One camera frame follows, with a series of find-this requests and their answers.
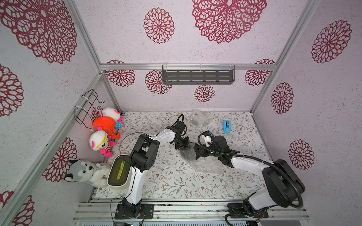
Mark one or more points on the grey metal wall shelf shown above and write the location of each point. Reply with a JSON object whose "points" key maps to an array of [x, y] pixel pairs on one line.
{"points": [[198, 75]]}

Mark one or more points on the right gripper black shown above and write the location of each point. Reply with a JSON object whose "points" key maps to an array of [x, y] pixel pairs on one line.
{"points": [[203, 149]]}

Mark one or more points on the black plate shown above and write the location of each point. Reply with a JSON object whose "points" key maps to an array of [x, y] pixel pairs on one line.
{"points": [[188, 155]]}

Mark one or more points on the white pink plush toy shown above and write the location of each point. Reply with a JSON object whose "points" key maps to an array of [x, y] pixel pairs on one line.
{"points": [[114, 114]]}

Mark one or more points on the white plush doll yellow glasses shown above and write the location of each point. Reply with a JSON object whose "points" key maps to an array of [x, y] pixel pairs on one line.
{"points": [[100, 141]]}

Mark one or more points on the grey husky plush toy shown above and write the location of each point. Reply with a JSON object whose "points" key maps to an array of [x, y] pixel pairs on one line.
{"points": [[94, 174]]}

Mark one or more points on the black wire wall basket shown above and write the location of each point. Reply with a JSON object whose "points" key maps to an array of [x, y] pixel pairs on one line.
{"points": [[82, 112]]}

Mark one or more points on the blue tape dispenser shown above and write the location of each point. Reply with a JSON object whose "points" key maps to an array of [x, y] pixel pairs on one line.
{"points": [[227, 126]]}

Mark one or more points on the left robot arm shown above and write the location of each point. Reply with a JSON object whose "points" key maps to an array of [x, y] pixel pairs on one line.
{"points": [[144, 153]]}

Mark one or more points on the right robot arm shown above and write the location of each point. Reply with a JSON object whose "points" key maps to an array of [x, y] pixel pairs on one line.
{"points": [[282, 186]]}

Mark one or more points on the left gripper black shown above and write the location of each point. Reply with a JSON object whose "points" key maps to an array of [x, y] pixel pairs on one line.
{"points": [[186, 146]]}

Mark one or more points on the floral table mat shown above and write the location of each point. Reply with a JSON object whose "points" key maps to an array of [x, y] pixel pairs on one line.
{"points": [[172, 178]]}

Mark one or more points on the red orange plush toy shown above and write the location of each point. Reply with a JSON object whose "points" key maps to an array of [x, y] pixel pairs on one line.
{"points": [[106, 124]]}

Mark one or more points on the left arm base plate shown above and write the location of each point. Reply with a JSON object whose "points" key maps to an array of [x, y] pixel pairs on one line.
{"points": [[126, 210]]}

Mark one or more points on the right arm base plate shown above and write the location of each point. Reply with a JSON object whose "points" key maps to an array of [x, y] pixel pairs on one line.
{"points": [[244, 210]]}

